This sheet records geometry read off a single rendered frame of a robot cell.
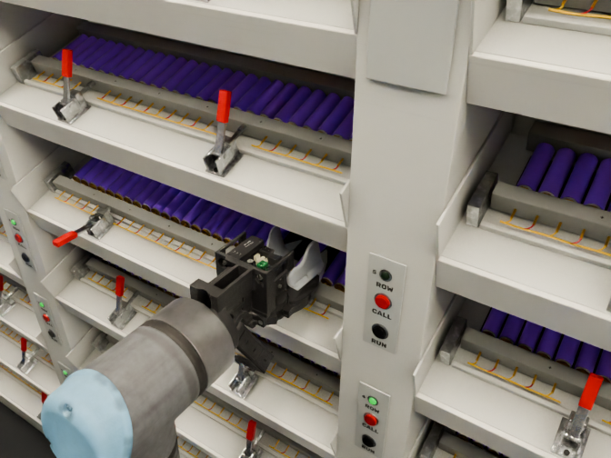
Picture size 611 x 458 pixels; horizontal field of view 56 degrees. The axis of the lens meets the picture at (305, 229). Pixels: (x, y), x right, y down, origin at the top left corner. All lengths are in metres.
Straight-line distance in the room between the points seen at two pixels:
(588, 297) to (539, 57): 0.21
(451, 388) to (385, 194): 0.25
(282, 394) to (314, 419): 0.06
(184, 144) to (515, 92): 0.41
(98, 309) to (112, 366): 0.57
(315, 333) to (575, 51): 0.44
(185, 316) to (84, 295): 0.58
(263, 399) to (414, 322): 0.36
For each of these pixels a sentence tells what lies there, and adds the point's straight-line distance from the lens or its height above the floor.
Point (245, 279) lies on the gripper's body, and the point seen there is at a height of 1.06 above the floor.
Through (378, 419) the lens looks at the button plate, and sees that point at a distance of 0.74.
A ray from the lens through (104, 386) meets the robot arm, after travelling 0.52.
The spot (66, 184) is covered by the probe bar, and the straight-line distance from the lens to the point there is 1.03.
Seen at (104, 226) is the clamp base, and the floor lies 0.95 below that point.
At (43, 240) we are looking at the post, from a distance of 1.11.
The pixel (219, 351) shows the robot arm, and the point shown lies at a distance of 0.57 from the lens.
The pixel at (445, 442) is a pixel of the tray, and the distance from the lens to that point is 0.83.
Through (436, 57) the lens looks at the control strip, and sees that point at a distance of 0.47.
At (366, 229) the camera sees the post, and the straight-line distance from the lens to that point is 0.57.
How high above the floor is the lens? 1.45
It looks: 34 degrees down
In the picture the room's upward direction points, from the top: straight up
